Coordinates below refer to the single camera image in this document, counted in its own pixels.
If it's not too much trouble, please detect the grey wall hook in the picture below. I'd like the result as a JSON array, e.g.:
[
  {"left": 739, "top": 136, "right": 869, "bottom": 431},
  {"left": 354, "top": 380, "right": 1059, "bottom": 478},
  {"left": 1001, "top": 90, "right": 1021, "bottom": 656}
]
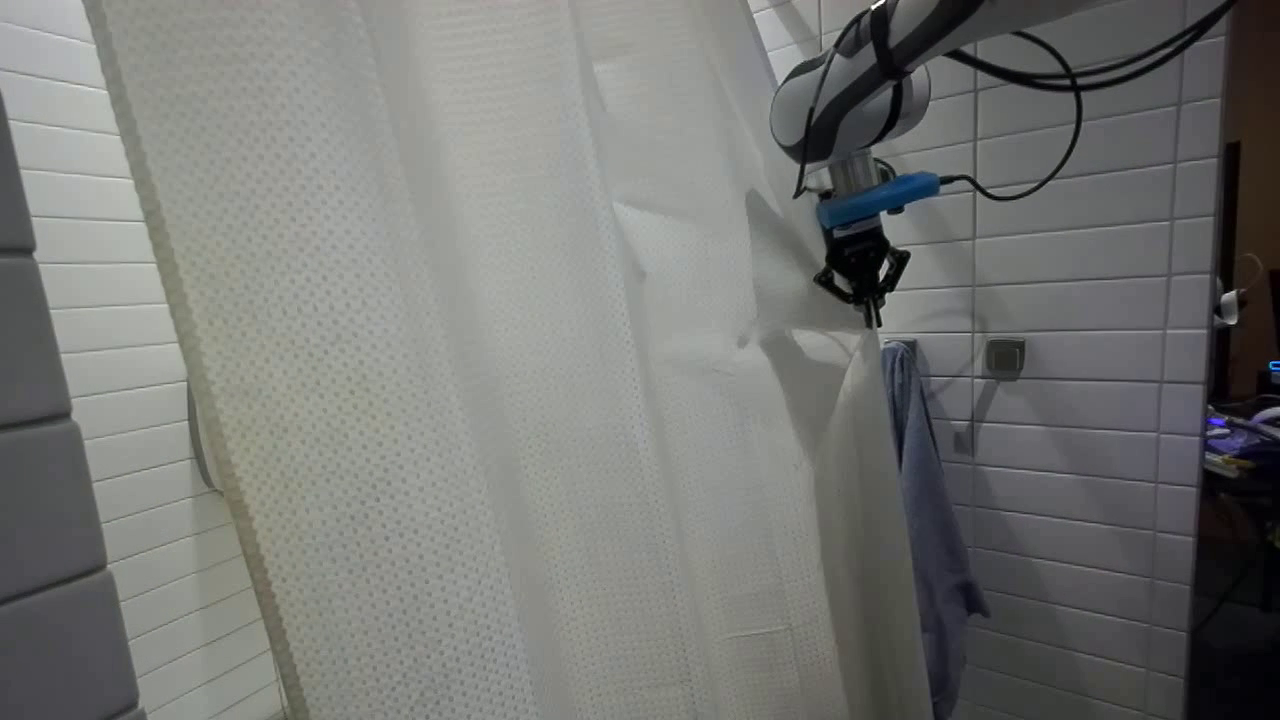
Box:
[{"left": 950, "top": 337, "right": 1032, "bottom": 456}]

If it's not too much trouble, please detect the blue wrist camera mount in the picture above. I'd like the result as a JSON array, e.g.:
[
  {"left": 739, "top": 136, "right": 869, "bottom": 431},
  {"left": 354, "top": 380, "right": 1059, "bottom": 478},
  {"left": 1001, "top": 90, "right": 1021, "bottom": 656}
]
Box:
[{"left": 813, "top": 168, "right": 944, "bottom": 235}]

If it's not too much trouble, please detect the small chrome wall fixture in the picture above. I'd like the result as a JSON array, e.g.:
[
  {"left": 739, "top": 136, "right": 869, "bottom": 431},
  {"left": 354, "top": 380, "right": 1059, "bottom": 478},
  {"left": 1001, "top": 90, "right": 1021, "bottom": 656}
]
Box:
[{"left": 1210, "top": 286, "right": 1251, "bottom": 332}]

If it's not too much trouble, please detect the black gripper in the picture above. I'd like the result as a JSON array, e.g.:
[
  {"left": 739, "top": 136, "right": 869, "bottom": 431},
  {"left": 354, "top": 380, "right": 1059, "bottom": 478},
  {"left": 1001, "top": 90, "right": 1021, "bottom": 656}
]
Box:
[{"left": 807, "top": 226, "right": 915, "bottom": 337}]

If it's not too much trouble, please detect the thin black camera cable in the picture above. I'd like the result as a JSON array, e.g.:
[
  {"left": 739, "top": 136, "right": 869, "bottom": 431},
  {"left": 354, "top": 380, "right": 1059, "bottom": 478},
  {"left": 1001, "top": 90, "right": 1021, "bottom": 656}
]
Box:
[{"left": 930, "top": 24, "right": 1087, "bottom": 208}]

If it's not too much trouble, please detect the blue hanging towel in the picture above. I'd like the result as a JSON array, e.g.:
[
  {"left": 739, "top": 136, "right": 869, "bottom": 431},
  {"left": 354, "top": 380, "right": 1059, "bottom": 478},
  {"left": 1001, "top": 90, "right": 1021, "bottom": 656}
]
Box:
[{"left": 875, "top": 337, "right": 993, "bottom": 720}]

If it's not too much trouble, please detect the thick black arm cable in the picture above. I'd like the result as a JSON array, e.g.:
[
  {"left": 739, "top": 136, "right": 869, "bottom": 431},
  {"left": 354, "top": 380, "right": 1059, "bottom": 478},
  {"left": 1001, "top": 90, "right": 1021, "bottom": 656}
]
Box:
[{"left": 944, "top": 0, "right": 1243, "bottom": 95}]

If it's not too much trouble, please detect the brown wooden door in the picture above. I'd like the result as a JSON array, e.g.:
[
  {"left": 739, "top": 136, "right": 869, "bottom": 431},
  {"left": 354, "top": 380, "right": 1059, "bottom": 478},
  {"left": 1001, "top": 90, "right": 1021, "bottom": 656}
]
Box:
[{"left": 1202, "top": 0, "right": 1280, "bottom": 404}]

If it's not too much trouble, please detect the white shower curtain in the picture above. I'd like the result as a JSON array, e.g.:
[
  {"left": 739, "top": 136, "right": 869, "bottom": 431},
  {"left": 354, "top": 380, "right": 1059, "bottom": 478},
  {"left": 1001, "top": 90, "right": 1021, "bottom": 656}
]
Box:
[{"left": 79, "top": 0, "right": 936, "bottom": 720}]

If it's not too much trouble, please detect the grey padded wall panel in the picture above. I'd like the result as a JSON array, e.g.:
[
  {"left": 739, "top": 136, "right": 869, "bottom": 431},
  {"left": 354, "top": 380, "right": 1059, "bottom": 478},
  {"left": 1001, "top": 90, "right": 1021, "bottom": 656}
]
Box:
[{"left": 0, "top": 75, "right": 146, "bottom": 720}]

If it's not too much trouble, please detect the cluttered dark table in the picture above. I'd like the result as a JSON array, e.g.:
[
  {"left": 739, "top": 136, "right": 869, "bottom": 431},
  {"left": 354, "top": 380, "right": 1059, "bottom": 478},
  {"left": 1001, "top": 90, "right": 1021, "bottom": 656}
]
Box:
[{"left": 1195, "top": 392, "right": 1280, "bottom": 536}]

